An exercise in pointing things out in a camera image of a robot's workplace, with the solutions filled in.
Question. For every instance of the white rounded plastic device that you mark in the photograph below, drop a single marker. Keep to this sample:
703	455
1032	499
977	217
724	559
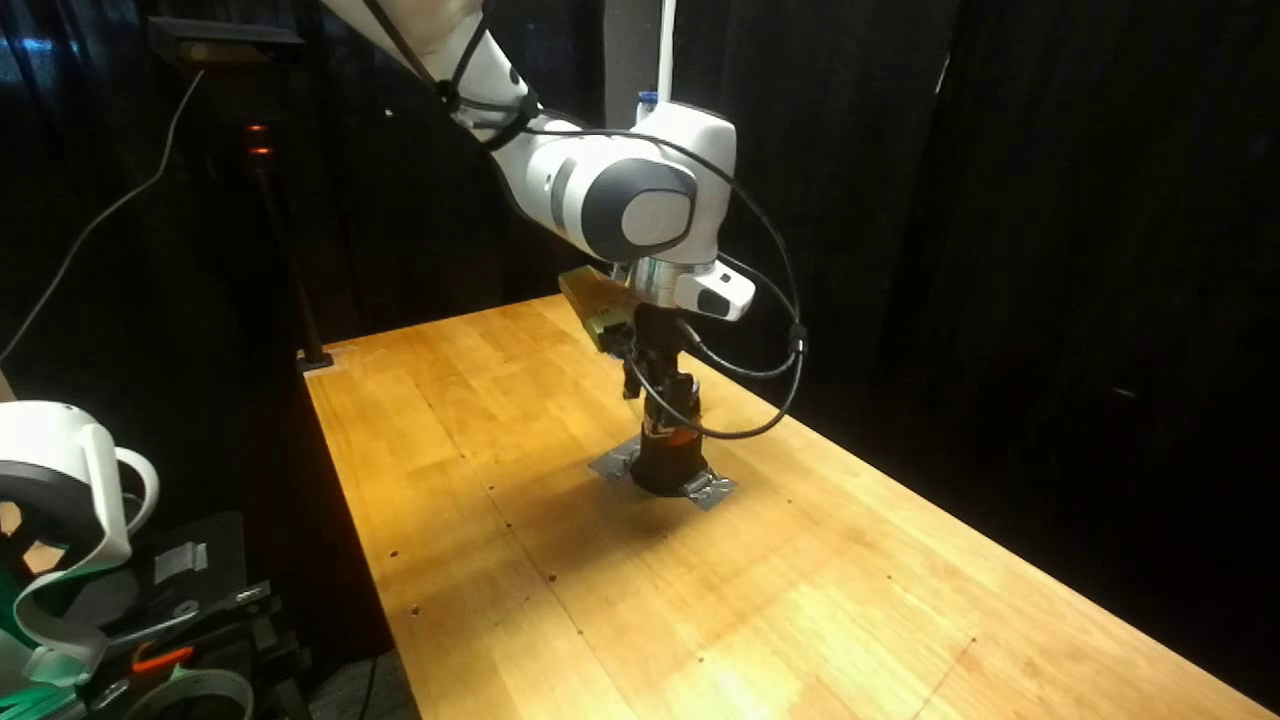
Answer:
62	480

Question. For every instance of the black tripod stand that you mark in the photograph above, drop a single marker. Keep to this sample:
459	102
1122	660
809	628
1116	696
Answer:
283	224

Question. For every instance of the yellowish wrist camera box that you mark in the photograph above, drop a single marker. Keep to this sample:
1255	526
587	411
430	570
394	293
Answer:
595	302

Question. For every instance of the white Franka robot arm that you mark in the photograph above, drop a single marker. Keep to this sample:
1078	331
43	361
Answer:
600	187

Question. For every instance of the black clamp assembly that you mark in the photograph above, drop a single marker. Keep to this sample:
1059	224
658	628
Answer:
202	600

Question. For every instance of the white vertical pole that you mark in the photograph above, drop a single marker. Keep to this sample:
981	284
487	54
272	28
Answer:
640	54

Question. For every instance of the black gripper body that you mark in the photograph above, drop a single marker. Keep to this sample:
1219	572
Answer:
661	348

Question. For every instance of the grey flat metal plate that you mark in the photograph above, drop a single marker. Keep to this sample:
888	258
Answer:
709	490

